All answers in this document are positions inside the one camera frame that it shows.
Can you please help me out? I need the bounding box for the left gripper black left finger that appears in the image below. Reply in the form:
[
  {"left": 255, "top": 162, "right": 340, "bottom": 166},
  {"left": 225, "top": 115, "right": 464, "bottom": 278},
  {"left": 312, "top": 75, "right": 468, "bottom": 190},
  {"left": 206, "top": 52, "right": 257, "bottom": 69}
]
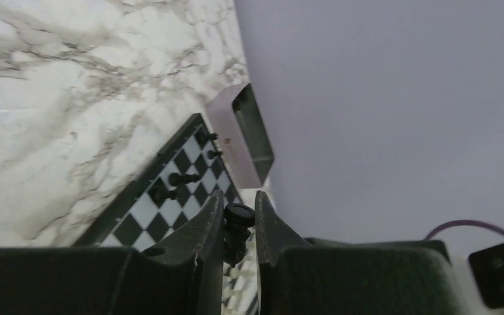
[{"left": 0, "top": 191, "right": 224, "bottom": 314}]

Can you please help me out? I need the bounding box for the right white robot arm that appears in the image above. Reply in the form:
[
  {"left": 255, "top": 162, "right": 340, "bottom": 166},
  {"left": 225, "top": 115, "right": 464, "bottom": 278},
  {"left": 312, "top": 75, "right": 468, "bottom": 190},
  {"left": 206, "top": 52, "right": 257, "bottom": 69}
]
[{"left": 451, "top": 243, "right": 504, "bottom": 314}]

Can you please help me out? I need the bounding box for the white box of black pieces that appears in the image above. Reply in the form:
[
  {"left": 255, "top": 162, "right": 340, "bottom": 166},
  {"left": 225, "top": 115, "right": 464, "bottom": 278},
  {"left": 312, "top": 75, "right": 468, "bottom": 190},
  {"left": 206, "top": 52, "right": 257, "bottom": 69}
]
[{"left": 205, "top": 83, "right": 275, "bottom": 189}]

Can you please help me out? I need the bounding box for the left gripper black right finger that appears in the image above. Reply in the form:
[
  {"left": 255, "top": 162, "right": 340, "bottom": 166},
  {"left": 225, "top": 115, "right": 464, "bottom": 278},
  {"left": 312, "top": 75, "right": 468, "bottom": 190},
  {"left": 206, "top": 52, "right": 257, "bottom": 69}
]
[{"left": 255, "top": 191, "right": 470, "bottom": 315}]

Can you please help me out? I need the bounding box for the black white chessboard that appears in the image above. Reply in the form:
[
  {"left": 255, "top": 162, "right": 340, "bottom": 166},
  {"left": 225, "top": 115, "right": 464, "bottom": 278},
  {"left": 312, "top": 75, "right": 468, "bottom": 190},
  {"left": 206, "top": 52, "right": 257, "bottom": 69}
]
[{"left": 58, "top": 114, "right": 255, "bottom": 314}]

